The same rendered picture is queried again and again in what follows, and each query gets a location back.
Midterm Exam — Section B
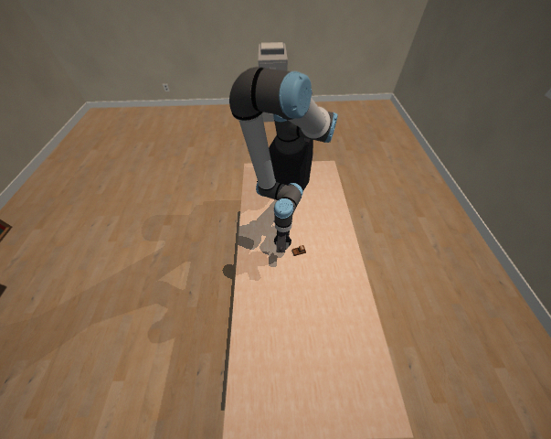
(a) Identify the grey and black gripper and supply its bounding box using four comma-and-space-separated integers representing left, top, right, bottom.
274, 231, 291, 250

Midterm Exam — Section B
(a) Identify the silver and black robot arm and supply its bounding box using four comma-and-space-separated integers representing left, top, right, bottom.
229, 67, 338, 252

